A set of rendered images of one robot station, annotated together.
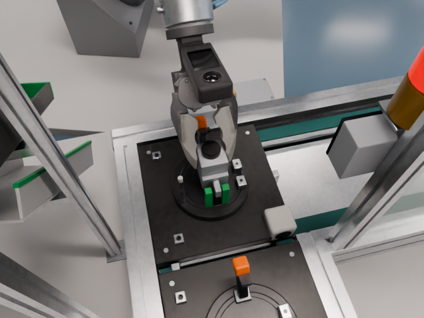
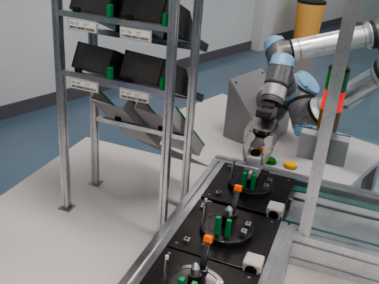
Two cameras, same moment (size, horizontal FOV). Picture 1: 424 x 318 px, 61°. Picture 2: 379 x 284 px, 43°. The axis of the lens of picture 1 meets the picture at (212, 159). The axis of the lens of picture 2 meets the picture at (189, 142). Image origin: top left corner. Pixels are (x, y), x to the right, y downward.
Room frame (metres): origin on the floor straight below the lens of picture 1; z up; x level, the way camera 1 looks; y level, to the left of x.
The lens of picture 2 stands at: (-0.86, -0.52, 1.72)
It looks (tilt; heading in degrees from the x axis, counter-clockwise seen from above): 26 degrees down; 33
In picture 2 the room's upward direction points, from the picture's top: 4 degrees clockwise
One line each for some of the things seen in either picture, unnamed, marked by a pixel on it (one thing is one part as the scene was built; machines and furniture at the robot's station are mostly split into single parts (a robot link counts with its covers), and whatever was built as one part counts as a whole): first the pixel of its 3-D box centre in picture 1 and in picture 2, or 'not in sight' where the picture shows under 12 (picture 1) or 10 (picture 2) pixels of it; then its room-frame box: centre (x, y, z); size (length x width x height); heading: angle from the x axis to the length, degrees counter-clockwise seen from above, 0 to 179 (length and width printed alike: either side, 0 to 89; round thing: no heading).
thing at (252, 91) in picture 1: (224, 105); (288, 173); (0.55, -0.03, 0.93); 0.21 x 0.07 x 0.06; 104
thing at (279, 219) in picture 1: (279, 223); (274, 211); (0.24, -0.12, 0.97); 0.05 x 0.05 x 0.04; 14
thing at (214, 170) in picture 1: (212, 164); (253, 163); (0.31, 0.00, 1.06); 0.08 x 0.04 x 0.07; 14
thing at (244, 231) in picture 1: (211, 188); (250, 189); (0.32, 0.00, 0.96); 0.24 x 0.24 x 0.02; 14
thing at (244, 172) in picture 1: (211, 183); (250, 184); (0.32, 0.00, 0.98); 0.14 x 0.14 x 0.02
